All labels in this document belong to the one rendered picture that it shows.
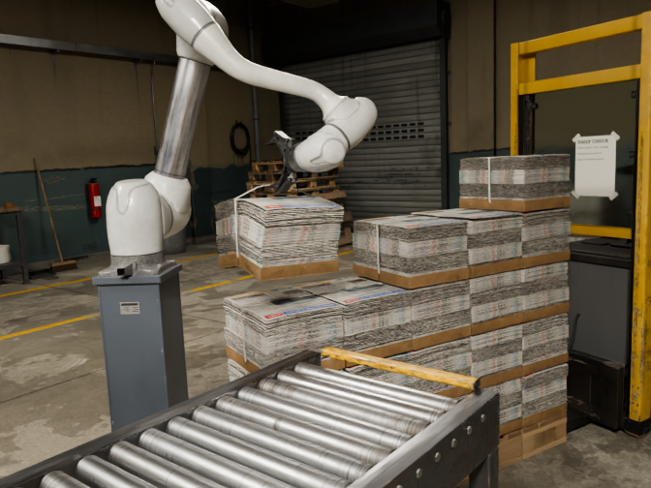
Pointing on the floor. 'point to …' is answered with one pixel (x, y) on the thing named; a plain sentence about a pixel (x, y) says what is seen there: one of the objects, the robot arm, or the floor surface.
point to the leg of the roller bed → (486, 472)
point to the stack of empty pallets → (294, 182)
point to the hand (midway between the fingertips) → (270, 164)
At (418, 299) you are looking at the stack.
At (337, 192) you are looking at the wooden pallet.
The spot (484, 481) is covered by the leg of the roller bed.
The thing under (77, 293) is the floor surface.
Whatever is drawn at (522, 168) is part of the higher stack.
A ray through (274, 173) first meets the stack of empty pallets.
